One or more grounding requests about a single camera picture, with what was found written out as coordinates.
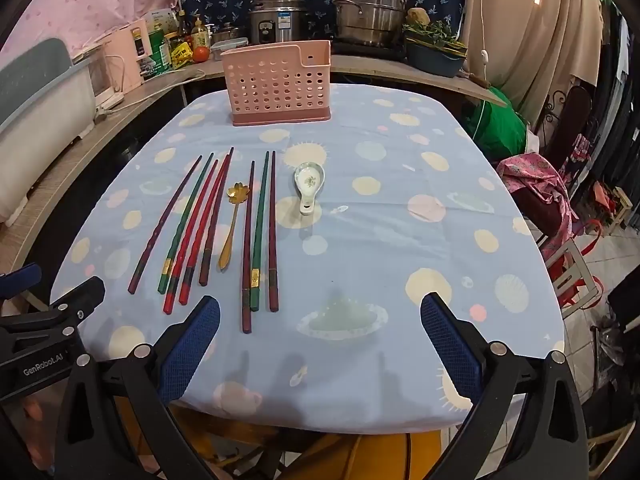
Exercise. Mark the green chopstick with gold band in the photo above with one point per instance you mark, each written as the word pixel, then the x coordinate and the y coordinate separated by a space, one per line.
pixel 165 272
pixel 255 295

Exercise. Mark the white power strip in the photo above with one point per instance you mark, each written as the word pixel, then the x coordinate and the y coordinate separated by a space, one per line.
pixel 109 105

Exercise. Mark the steel steamer pot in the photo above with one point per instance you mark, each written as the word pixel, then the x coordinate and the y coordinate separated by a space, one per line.
pixel 370 10

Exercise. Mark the person's left hand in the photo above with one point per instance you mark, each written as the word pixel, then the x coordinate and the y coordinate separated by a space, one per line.
pixel 35 412

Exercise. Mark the white ceramic soup spoon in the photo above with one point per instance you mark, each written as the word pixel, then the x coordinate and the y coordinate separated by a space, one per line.
pixel 309 177

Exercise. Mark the pink printed cloth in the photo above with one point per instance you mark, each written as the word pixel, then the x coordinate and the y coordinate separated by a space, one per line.
pixel 540 180

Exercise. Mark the small steel pot with lid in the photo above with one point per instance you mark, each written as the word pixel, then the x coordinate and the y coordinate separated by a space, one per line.
pixel 227 34

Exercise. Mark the white dish box with lid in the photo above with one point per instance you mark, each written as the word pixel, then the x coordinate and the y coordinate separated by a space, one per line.
pixel 45 105

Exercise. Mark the steel rice cooker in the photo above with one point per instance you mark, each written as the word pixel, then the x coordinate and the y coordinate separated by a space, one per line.
pixel 280 22

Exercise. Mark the red tomato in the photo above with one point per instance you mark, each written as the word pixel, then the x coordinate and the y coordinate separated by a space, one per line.
pixel 200 54

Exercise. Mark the pink electric kettle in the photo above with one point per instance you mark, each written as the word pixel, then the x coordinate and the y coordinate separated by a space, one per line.
pixel 127 57

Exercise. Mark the black induction cooker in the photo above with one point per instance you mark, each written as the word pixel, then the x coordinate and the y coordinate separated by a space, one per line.
pixel 370 51

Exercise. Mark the dark sauce bottle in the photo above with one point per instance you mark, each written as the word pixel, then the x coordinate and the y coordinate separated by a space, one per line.
pixel 187 30

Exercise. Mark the brown potato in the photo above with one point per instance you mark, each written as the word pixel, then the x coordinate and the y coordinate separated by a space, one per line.
pixel 419 17

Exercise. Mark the yellow pump bottle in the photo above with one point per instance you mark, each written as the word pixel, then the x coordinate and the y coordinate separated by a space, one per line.
pixel 201 35

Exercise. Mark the pink perforated utensil holder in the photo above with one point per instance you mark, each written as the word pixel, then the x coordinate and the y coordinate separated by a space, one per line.
pixel 275 85

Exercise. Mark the green plastic bag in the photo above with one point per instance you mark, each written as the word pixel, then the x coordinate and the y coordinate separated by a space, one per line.
pixel 500 120

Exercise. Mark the green tin can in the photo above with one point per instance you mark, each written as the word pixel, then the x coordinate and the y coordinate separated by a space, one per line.
pixel 160 52

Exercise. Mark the gold flower spoon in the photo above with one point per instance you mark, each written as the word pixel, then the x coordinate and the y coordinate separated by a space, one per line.
pixel 239 192

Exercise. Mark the dark brown red chopstick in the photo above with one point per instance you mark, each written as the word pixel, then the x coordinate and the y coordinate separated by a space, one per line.
pixel 206 270

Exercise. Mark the leafy greens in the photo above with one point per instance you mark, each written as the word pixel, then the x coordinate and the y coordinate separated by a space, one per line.
pixel 432 32

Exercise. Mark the yellow packet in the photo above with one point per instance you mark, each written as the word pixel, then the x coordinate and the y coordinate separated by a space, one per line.
pixel 181 54

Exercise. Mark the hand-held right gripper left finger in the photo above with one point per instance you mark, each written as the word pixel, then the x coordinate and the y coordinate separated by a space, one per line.
pixel 192 345

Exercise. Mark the white carton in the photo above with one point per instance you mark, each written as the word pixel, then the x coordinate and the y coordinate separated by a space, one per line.
pixel 162 20

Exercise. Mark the beige curtain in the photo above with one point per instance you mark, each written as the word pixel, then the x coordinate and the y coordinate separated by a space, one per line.
pixel 525 35

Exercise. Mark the pink dotted curtain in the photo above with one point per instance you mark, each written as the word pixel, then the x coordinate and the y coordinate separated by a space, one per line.
pixel 100 0

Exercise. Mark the blue plastic basin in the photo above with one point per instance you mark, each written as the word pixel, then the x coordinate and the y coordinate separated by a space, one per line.
pixel 432 62

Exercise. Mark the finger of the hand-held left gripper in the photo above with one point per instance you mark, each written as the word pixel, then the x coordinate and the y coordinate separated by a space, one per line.
pixel 75 305
pixel 20 280

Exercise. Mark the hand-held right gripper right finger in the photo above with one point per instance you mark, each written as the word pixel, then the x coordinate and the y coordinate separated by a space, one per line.
pixel 450 345

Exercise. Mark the blue dotted tablecloth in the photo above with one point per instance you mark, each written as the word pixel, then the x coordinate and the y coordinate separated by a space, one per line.
pixel 380 200

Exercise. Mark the yellow wooden stool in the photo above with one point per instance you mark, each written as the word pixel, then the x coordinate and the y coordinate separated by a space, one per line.
pixel 380 455

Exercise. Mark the clear food container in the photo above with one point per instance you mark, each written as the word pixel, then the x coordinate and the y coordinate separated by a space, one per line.
pixel 227 50

